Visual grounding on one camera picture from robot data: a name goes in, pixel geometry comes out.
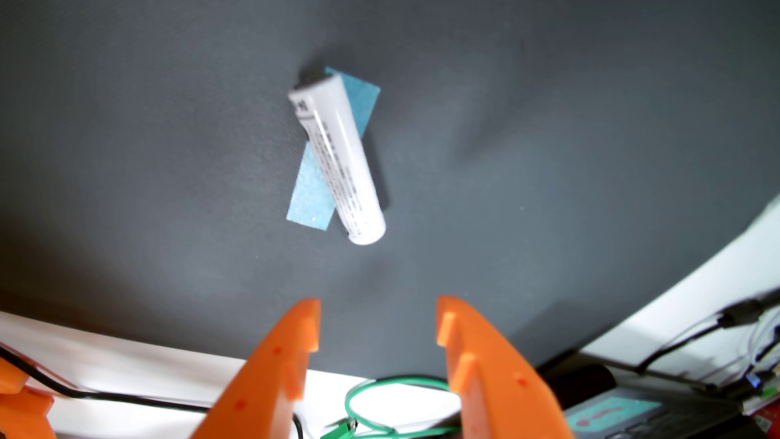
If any black Dell laptop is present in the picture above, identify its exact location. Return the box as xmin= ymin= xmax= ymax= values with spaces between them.
xmin=542 ymin=360 xmax=780 ymax=439

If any orange robot part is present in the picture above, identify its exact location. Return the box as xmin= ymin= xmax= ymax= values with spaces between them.
xmin=0 ymin=356 xmax=57 ymax=439

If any dark grey mat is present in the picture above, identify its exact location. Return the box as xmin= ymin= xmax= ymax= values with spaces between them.
xmin=0 ymin=0 xmax=780 ymax=382

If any teal sticker on laptop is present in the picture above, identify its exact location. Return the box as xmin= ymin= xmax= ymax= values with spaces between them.
xmin=563 ymin=396 xmax=662 ymax=435

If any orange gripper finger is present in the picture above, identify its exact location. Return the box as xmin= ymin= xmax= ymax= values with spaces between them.
xmin=190 ymin=298 xmax=322 ymax=439
xmin=435 ymin=295 xmax=575 ymax=439

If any blue tape piece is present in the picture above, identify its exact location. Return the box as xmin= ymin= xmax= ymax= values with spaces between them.
xmin=286 ymin=67 xmax=381 ymax=232

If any black cable with adapter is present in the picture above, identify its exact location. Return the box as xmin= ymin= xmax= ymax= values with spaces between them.
xmin=634 ymin=299 xmax=765 ymax=374

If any green wire loop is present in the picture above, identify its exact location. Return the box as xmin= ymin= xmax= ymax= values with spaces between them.
xmin=320 ymin=377 xmax=462 ymax=439

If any white cylindrical battery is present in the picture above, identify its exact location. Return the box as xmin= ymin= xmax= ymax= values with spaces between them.
xmin=288 ymin=73 xmax=387 ymax=246

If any thin black cable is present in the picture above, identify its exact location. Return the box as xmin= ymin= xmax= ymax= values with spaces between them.
xmin=0 ymin=346 xmax=306 ymax=439

